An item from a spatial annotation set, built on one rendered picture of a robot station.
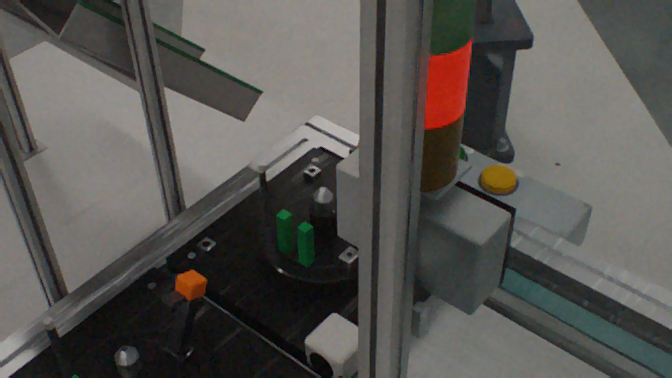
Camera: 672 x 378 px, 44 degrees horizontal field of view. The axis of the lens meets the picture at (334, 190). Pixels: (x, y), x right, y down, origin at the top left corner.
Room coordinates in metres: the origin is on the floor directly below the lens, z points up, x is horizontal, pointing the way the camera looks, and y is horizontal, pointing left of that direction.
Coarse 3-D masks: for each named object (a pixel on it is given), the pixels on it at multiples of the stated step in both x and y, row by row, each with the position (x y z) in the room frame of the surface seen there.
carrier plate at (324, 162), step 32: (320, 160) 0.77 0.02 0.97; (256, 192) 0.71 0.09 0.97; (288, 192) 0.71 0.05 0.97; (224, 224) 0.66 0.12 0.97; (256, 224) 0.66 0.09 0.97; (192, 256) 0.61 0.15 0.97; (224, 256) 0.61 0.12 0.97; (256, 256) 0.61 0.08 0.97; (224, 288) 0.57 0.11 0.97; (256, 288) 0.57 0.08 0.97; (288, 288) 0.57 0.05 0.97; (256, 320) 0.53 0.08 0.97; (288, 320) 0.53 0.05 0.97; (320, 320) 0.52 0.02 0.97; (352, 320) 0.52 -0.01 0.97
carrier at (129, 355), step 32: (128, 288) 0.57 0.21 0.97; (160, 288) 0.57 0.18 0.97; (96, 320) 0.53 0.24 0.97; (128, 320) 0.53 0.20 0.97; (160, 320) 0.53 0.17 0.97; (224, 320) 0.53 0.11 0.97; (64, 352) 0.45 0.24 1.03; (96, 352) 0.48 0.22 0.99; (128, 352) 0.43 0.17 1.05; (160, 352) 0.47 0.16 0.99; (192, 352) 0.47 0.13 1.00; (224, 352) 0.49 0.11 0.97; (256, 352) 0.49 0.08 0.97
